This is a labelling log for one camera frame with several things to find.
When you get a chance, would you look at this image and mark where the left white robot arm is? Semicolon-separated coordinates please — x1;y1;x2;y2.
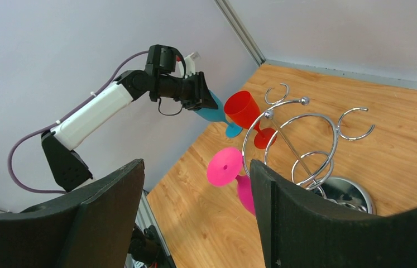
41;45;218;193

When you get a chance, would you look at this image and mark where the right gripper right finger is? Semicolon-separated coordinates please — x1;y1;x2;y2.
250;159;417;267

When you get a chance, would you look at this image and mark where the pink plastic wine glass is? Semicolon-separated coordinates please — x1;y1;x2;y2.
206;147;256;215

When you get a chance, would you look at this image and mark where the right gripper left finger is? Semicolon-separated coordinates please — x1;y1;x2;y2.
0;159;145;267

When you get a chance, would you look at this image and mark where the chrome wire glass rack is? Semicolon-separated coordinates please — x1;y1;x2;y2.
242;83;377;216

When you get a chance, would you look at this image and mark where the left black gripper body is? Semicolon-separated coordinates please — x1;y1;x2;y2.
156;75;199;109

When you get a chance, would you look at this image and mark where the aluminium frame rail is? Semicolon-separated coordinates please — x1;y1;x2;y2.
218;1;417;89

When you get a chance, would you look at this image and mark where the red plastic wine glass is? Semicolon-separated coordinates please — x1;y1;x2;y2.
224;90;275;149

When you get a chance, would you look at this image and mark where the blue plastic wine glass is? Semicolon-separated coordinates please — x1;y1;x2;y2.
194;92;242;138

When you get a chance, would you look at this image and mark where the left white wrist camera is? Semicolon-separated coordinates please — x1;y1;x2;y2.
176;51;200;78

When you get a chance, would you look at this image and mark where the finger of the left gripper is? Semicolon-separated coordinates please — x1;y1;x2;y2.
193;71;218;111

